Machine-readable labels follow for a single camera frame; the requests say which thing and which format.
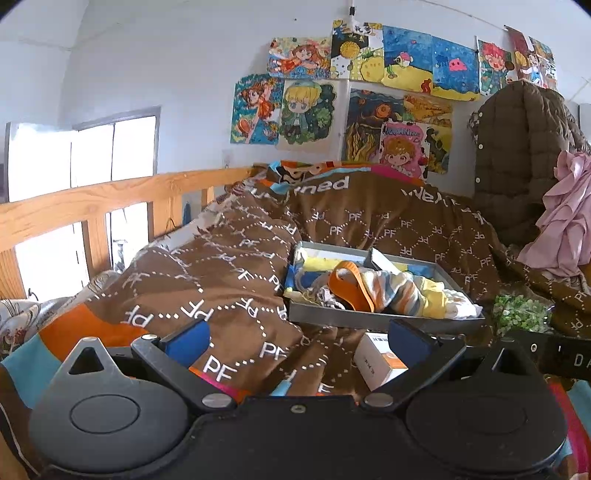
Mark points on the cartoon figures poster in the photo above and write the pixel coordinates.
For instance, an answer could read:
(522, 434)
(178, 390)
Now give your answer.
(531, 57)

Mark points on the blond boy poster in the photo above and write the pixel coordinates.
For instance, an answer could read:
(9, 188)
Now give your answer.
(309, 113)

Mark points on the orange white box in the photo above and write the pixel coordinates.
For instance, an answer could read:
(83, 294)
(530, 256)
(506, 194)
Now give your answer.
(374, 364)

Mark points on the small white box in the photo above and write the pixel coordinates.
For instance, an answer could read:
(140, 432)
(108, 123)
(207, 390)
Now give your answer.
(385, 261)

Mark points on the floral sheet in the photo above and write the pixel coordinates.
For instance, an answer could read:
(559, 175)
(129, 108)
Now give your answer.
(23, 318)

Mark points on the red-haired child poster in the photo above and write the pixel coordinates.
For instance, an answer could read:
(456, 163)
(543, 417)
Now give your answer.
(494, 67)

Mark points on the red-haired mermaid poster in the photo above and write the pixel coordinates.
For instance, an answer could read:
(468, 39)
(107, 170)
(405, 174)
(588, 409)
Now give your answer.
(300, 57)

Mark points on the striped cloth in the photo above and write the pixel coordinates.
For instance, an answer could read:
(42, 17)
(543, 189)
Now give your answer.
(397, 290)

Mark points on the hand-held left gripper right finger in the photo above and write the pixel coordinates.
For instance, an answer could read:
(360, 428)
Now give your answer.
(408, 344)

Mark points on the grey tray with cartoon drawing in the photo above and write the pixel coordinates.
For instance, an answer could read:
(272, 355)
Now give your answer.
(351, 318)

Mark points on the blue sea fish poster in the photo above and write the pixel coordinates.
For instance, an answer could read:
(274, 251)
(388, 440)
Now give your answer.
(406, 57)

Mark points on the yellow cloth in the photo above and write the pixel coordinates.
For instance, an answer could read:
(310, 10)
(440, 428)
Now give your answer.
(434, 300)

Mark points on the magenta pillow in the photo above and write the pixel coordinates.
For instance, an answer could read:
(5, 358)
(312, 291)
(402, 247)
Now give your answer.
(392, 170)

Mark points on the yellow planet poster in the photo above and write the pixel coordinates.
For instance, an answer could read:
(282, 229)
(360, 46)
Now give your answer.
(355, 50)

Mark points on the window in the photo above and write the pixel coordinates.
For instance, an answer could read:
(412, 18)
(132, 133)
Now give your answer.
(115, 147)

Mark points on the orange-haired girl poster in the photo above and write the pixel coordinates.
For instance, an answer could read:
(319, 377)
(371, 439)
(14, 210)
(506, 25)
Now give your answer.
(256, 110)

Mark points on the dark sea goldfish poster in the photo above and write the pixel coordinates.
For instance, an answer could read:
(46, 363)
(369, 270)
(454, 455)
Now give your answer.
(364, 124)

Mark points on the white muslin cloth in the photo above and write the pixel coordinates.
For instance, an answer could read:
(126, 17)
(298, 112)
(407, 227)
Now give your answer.
(461, 304)

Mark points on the brown printed blanket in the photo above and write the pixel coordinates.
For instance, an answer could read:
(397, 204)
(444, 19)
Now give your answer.
(231, 258)

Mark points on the pink jellyfish poster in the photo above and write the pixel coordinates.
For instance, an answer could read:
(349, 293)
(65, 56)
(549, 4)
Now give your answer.
(455, 67)

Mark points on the wooden bed rail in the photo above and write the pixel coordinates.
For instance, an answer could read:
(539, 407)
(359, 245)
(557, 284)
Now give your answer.
(92, 203)

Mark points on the glass jar of green stars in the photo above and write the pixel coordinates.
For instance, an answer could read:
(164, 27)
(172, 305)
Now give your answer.
(519, 314)

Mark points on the brown quilted jacket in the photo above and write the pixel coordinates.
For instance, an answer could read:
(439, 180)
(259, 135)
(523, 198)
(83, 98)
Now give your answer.
(517, 152)

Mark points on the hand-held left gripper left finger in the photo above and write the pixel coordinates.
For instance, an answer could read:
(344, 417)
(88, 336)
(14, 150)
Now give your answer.
(187, 344)

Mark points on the pink garment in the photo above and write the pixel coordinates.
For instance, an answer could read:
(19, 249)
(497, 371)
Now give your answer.
(563, 221)

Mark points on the pink blond child poster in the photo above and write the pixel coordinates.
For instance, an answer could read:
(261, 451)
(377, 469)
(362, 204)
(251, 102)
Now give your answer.
(401, 150)

